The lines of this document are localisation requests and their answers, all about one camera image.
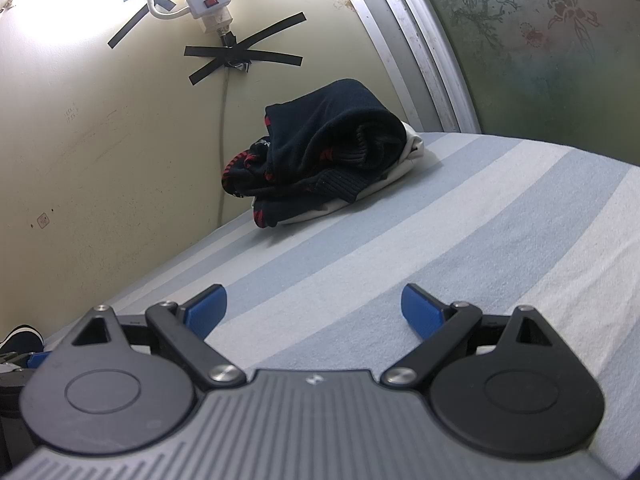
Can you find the small wall sticker plate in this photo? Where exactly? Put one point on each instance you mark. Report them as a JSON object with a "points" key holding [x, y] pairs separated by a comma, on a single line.
{"points": [[43, 220]]}

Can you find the blue striped bed sheet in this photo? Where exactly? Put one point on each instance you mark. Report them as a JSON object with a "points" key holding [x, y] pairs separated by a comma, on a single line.
{"points": [[450, 220]]}

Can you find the white window frame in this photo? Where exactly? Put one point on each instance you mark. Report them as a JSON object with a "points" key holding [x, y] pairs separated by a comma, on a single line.
{"points": [[425, 60]]}

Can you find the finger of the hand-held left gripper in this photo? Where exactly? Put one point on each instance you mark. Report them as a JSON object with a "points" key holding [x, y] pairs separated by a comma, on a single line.
{"points": [[39, 359]]}

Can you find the navy reindeer knit sweater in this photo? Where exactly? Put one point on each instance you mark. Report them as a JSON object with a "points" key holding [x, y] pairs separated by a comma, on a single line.
{"points": [[325, 130]]}

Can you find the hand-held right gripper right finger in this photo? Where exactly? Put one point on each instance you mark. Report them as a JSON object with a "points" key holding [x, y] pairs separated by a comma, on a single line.
{"points": [[422, 310]]}

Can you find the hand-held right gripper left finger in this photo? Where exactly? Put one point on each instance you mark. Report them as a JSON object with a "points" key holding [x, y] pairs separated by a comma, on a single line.
{"points": [[206, 310]]}

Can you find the flower patterned window glass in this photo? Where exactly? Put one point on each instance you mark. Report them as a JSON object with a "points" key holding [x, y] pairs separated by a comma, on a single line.
{"points": [[540, 50]]}

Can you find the white folded garment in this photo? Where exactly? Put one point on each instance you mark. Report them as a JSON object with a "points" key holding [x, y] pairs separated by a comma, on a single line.
{"points": [[402, 160]]}

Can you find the navy garment with white stripe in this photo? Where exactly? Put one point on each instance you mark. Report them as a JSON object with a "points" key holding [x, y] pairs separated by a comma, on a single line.
{"points": [[20, 342]]}

